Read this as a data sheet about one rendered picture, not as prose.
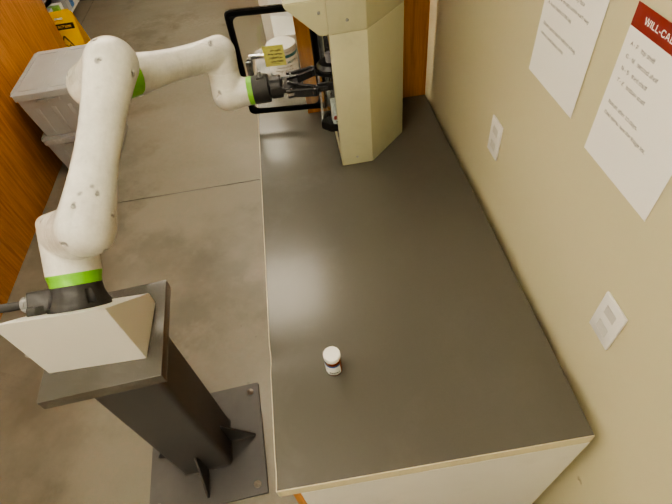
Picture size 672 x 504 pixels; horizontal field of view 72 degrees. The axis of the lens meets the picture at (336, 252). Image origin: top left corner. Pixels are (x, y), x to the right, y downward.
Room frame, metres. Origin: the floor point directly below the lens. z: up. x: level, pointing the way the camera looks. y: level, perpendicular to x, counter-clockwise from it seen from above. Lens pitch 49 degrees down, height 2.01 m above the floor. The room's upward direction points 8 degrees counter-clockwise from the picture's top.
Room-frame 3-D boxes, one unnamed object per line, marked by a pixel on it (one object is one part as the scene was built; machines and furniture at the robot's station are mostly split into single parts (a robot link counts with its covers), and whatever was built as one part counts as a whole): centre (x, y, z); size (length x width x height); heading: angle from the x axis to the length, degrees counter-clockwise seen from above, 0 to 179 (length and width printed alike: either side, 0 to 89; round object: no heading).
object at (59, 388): (0.74, 0.67, 0.92); 0.32 x 0.32 x 0.04; 5
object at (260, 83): (1.47, 0.16, 1.20); 0.09 x 0.06 x 0.12; 0
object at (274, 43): (1.65, 0.11, 1.19); 0.30 x 0.01 x 0.40; 84
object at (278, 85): (1.47, 0.09, 1.20); 0.09 x 0.08 x 0.07; 90
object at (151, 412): (0.74, 0.67, 0.45); 0.48 x 0.48 x 0.90; 5
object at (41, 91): (3.10, 1.65, 0.49); 0.60 x 0.42 x 0.33; 1
